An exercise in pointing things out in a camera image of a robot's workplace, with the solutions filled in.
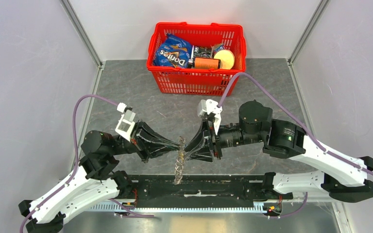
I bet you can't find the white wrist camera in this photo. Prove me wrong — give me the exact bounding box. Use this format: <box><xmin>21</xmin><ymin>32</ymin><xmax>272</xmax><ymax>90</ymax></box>
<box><xmin>197</xmin><ymin>99</ymin><xmax>223</xmax><ymax>135</ymax></box>
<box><xmin>115</xmin><ymin>102</ymin><xmax>136</xmax><ymax>142</ymax></box>

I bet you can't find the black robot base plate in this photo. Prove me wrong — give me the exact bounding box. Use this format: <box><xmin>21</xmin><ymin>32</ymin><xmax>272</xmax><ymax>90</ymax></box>
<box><xmin>115</xmin><ymin>174</ymin><xmax>303</xmax><ymax>208</ymax></box>

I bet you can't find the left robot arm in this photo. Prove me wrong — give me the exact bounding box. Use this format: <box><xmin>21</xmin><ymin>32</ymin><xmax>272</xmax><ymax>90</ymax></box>
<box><xmin>18</xmin><ymin>121</ymin><xmax>179</xmax><ymax>233</ymax></box>

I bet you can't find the red plastic shopping basket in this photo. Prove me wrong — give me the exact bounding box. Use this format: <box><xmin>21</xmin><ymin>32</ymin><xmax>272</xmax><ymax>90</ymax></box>
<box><xmin>146</xmin><ymin>22</ymin><xmax>247</xmax><ymax>96</ymax></box>

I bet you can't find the blue Doritos chip bag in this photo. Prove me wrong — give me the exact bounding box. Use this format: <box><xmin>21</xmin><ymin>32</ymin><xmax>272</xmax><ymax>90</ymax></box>
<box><xmin>153</xmin><ymin>34</ymin><xmax>192</xmax><ymax>68</ymax></box>

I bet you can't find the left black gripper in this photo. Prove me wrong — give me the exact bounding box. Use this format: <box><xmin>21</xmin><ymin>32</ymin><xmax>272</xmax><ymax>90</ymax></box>
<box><xmin>109</xmin><ymin>118</ymin><xmax>182</xmax><ymax>162</ymax></box>

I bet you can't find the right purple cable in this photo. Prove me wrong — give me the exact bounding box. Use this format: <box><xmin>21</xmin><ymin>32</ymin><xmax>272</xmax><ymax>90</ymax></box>
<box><xmin>218</xmin><ymin>72</ymin><xmax>373</xmax><ymax>219</ymax></box>

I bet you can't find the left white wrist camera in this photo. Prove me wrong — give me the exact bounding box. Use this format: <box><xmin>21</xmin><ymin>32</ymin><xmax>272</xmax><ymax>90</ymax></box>
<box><xmin>115</xmin><ymin>102</ymin><xmax>136</xmax><ymax>142</ymax></box>

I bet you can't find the round yellow lid container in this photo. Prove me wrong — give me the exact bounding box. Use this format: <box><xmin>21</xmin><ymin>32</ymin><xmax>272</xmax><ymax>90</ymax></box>
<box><xmin>214</xmin><ymin>50</ymin><xmax>235</xmax><ymax>69</ymax></box>

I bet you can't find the purple cable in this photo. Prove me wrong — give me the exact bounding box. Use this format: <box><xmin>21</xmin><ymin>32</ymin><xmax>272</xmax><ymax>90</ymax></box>
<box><xmin>19</xmin><ymin>94</ymin><xmax>119</xmax><ymax>233</ymax></box>
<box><xmin>218</xmin><ymin>72</ymin><xmax>373</xmax><ymax>219</ymax></box>

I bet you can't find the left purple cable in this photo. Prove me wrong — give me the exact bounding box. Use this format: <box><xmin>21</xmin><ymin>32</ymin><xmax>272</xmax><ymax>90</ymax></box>
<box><xmin>19</xmin><ymin>94</ymin><xmax>119</xmax><ymax>233</ymax></box>

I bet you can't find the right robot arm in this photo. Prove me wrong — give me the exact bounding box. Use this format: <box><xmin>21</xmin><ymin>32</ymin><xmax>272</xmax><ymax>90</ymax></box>
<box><xmin>184</xmin><ymin>100</ymin><xmax>373</xmax><ymax>203</ymax></box>

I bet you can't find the right aluminium frame post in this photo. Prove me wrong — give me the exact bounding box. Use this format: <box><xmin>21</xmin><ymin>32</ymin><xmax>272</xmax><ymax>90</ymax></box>
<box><xmin>287</xmin><ymin>0</ymin><xmax>330</xmax><ymax>66</ymax></box>

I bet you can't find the slotted metal cable duct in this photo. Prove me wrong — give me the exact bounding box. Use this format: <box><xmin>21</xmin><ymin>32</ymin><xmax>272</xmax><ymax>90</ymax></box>
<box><xmin>85</xmin><ymin>200</ymin><xmax>279</xmax><ymax>214</ymax></box>

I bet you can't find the dark printed snack packet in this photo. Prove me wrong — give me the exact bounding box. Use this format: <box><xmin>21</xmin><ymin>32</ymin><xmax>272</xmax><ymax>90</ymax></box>
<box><xmin>191</xmin><ymin>45</ymin><xmax>212</xmax><ymax>59</ymax></box>

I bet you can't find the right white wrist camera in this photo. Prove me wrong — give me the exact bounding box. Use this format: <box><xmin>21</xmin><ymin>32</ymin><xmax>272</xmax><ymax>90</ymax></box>
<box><xmin>197</xmin><ymin>99</ymin><xmax>223</xmax><ymax>135</ymax></box>

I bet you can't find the aluminium frame post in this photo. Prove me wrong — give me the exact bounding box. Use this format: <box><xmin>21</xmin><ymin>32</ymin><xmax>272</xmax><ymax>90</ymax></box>
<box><xmin>287</xmin><ymin>0</ymin><xmax>330</xmax><ymax>66</ymax></box>
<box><xmin>60</xmin><ymin>0</ymin><xmax>103</xmax><ymax>68</ymax></box>

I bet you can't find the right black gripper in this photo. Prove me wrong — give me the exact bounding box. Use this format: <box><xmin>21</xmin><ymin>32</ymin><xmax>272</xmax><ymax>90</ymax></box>
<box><xmin>184</xmin><ymin>116</ymin><xmax>264</xmax><ymax>163</ymax></box>

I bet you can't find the left aluminium frame post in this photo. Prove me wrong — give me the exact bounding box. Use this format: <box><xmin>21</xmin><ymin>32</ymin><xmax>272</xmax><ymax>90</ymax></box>
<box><xmin>60</xmin><ymin>0</ymin><xmax>103</xmax><ymax>68</ymax></box>

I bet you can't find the orange can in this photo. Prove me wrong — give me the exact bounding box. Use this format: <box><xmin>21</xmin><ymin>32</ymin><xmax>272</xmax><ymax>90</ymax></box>
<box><xmin>192</xmin><ymin>57</ymin><xmax>221</xmax><ymax>69</ymax></box>

